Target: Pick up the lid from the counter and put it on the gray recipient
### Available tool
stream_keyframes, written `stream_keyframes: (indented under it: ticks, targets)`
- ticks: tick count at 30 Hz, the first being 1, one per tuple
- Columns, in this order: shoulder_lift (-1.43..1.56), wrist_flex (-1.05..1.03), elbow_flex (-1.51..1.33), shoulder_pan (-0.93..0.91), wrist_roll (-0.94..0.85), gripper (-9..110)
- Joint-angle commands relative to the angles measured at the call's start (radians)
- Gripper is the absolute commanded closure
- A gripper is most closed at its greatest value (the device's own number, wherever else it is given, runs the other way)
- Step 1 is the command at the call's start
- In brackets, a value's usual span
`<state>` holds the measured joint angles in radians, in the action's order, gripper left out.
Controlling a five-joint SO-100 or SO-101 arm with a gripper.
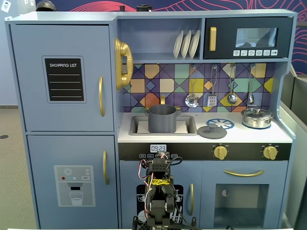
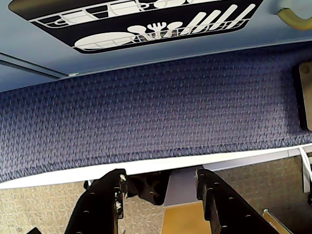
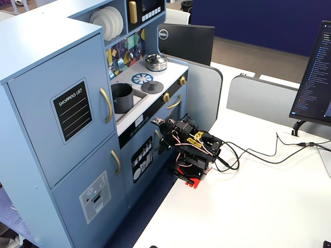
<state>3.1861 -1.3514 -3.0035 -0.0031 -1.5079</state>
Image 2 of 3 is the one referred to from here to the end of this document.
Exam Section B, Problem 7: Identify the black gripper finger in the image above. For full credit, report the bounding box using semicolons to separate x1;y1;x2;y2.
196;168;291;234
65;168;128;234

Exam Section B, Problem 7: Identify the wooden block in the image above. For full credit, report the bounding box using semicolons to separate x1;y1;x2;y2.
162;201;214;234

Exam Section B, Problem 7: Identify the blue woven cloth mat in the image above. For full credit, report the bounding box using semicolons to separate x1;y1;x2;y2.
0;42;312;184

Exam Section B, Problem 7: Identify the wooden cutting board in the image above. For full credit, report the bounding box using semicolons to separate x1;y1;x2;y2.
293;61;312;131

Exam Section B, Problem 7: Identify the black dish rack print mat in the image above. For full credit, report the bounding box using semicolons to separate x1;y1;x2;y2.
8;0;265;55

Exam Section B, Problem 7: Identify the yellow curved handle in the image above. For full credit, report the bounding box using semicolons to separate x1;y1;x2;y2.
277;8;312;31

